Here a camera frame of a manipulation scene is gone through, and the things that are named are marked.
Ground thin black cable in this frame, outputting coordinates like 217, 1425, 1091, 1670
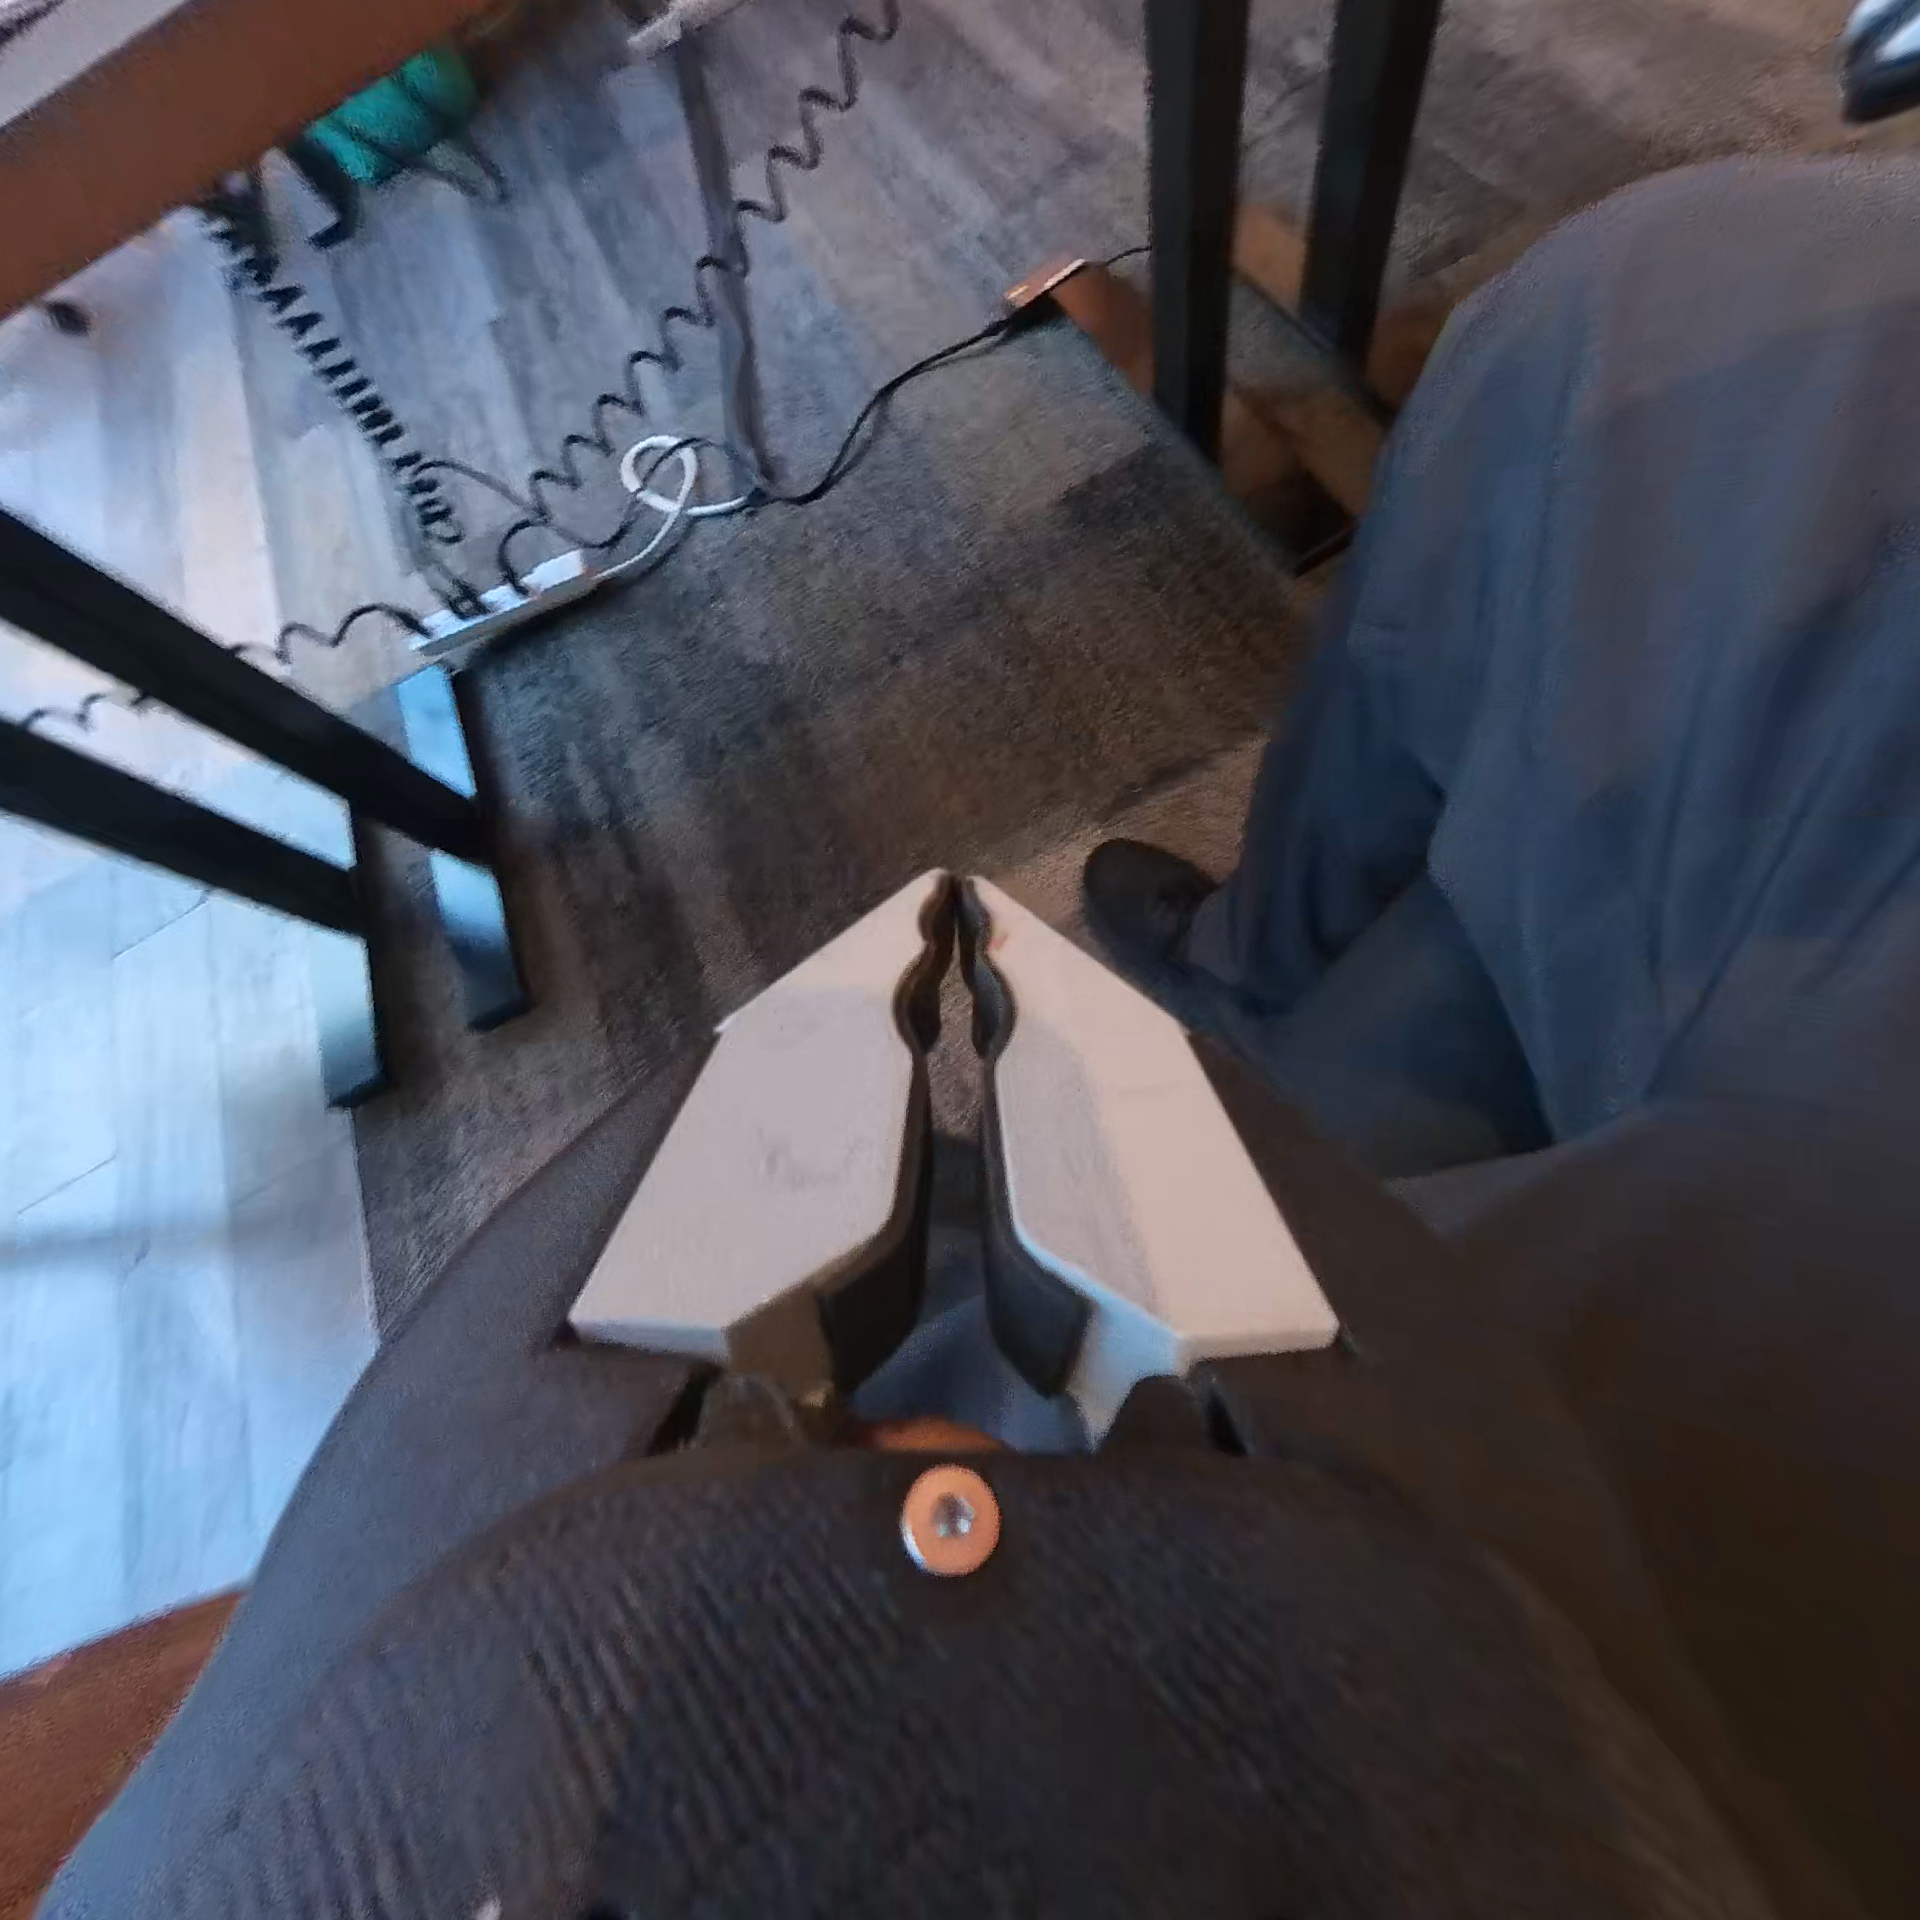
742, 240, 1160, 510

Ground teal green object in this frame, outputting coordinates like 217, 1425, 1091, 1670
287, 45, 484, 194

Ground white power strip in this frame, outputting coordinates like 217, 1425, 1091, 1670
406, 544, 629, 665

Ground white cable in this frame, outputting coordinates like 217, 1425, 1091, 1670
576, 432, 758, 586

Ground grey cable sleeve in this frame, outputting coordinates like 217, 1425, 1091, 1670
662, 37, 780, 489

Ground person's trousers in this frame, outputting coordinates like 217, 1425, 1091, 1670
1177, 151, 1920, 1201

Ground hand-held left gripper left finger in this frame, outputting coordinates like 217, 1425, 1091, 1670
566, 866, 963, 1404

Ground black coiled cable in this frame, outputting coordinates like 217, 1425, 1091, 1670
195, 172, 473, 601
23, 599, 443, 741
486, 0, 909, 593

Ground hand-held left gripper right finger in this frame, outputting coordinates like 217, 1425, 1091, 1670
958, 872, 1340, 1449

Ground person's black shoe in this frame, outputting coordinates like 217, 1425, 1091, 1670
1079, 836, 1230, 999

